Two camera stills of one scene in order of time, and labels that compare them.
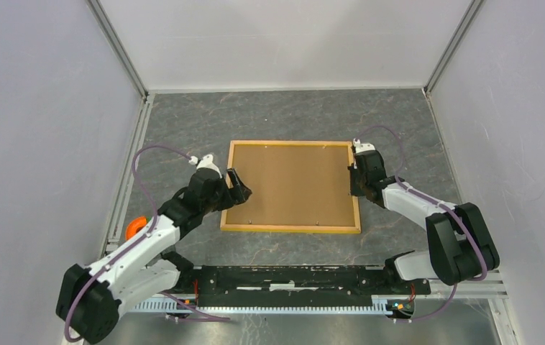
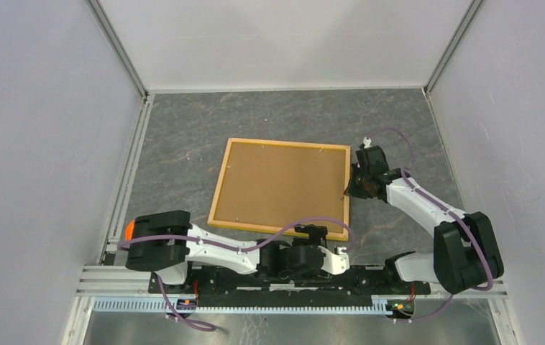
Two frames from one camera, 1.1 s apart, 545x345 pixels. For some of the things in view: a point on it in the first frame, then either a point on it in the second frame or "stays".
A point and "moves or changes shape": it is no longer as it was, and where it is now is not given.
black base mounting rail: [315, 280] stays
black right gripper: [353, 190] stays
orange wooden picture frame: [224, 227] moves or changes shape
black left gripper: [236, 195] -> [316, 235]
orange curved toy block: [135, 225] stays
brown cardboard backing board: [294, 185] stays
